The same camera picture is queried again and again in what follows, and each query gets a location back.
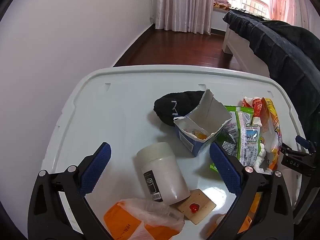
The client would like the wooden card with red heart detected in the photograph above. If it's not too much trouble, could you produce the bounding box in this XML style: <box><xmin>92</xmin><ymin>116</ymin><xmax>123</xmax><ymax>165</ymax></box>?
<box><xmin>176</xmin><ymin>188</ymin><xmax>217</xmax><ymax>224</ymax></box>

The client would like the green snack packet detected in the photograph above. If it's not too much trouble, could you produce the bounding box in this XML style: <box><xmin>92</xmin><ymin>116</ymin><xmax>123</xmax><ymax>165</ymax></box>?
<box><xmin>209</xmin><ymin>105</ymin><xmax>262</xmax><ymax>173</ymax></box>

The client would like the white plastic jar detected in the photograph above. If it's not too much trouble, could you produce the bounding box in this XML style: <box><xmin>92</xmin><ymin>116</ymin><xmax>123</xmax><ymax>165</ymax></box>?
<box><xmin>136</xmin><ymin>142</ymin><xmax>192</xmax><ymax>205</ymax></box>

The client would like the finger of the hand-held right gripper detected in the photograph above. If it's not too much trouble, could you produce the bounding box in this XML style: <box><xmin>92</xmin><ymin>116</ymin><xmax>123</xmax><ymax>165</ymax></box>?
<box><xmin>281</xmin><ymin>143</ymin><xmax>320</xmax><ymax>178</ymax></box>
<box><xmin>296</xmin><ymin>135</ymin><xmax>319</xmax><ymax>154</ymax></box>

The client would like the striped pink curtain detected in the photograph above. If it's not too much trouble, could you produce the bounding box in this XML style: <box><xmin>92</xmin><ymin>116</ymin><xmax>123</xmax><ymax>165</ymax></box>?
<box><xmin>155</xmin><ymin>0</ymin><xmax>216</xmax><ymax>35</ymax></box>

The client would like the torn blue white carton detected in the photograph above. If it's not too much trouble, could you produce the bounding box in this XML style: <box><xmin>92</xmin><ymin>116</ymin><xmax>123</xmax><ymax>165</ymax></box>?
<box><xmin>173</xmin><ymin>89</ymin><xmax>233</xmax><ymax>158</ymax></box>

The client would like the yellow orange snack bag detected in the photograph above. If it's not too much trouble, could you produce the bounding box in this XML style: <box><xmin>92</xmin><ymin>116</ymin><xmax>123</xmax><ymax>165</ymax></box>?
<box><xmin>259</xmin><ymin>97</ymin><xmax>283</xmax><ymax>172</ymax></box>

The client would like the white bed frame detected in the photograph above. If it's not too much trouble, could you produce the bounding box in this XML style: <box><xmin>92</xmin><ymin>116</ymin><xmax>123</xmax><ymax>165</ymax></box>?
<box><xmin>223</xmin><ymin>24</ymin><xmax>271</xmax><ymax>77</ymax></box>

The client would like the sheer pink curtain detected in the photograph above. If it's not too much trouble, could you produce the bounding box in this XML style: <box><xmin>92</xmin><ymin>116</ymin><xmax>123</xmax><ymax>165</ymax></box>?
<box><xmin>269</xmin><ymin>0</ymin><xmax>311</xmax><ymax>28</ymax></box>

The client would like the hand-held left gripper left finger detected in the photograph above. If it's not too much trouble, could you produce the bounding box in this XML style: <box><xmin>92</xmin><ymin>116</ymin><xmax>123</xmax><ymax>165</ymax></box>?
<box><xmin>27</xmin><ymin>142</ymin><xmax>113</xmax><ymax>240</ymax></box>

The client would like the white plastic box lid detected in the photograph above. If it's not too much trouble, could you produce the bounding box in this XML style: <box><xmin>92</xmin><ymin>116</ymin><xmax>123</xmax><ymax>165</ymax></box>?
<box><xmin>41</xmin><ymin>64</ymin><xmax>307</xmax><ymax>240</ymax></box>

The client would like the orange plastic bag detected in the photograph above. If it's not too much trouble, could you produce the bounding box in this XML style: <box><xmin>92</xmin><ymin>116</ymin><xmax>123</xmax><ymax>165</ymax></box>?
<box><xmin>103</xmin><ymin>198</ymin><xmax>186</xmax><ymax>240</ymax></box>

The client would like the black sock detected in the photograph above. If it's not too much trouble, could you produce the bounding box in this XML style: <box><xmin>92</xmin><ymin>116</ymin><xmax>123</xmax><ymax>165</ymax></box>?
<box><xmin>153</xmin><ymin>90</ymin><xmax>206</xmax><ymax>130</ymax></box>

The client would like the white tissue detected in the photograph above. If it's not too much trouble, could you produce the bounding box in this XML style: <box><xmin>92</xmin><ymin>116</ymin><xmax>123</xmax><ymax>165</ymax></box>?
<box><xmin>250</xmin><ymin>142</ymin><xmax>273</xmax><ymax>173</ymax></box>

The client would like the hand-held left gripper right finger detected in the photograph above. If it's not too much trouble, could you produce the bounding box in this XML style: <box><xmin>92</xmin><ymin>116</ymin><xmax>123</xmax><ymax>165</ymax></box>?
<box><xmin>207</xmin><ymin>142</ymin><xmax>294</xmax><ymax>240</ymax></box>

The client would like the red white wrapper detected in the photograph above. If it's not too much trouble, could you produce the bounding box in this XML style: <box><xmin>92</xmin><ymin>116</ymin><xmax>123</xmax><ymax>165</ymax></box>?
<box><xmin>241</xmin><ymin>96</ymin><xmax>263</xmax><ymax>127</ymax></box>

